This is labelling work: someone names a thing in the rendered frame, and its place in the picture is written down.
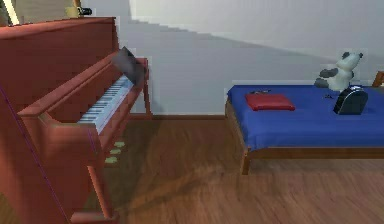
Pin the small dark flat object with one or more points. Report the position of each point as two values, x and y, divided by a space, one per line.
260 91

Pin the red pillow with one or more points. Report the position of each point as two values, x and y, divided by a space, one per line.
268 101

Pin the bed with blue cover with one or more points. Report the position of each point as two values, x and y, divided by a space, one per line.
300 126

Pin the red-brown upright piano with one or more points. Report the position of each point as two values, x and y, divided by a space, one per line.
50 86

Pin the small black object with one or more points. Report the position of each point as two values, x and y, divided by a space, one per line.
86 11

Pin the black and white toy panda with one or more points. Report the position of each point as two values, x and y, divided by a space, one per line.
340 75

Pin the yellow mug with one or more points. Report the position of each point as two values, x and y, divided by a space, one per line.
72 12

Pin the black rounded bag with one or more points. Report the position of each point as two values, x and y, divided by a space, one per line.
350 100

